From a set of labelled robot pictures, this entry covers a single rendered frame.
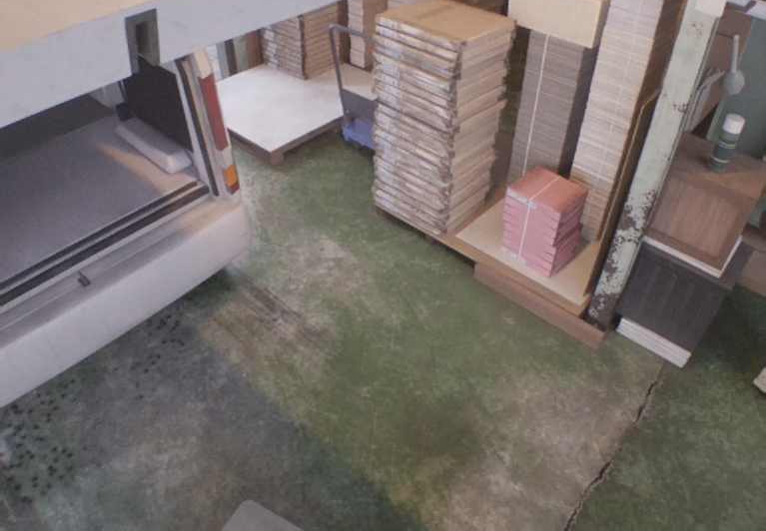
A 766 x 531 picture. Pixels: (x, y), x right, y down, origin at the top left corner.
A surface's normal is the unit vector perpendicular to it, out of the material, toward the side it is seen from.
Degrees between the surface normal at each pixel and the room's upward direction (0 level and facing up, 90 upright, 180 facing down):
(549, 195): 0
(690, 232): 90
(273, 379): 0
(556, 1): 91
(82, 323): 86
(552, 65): 90
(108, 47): 106
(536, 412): 0
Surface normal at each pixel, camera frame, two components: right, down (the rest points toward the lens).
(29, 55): 0.70, 0.64
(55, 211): 0.00, -0.75
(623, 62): -0.68, 0.48
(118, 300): 0.74, 0.37
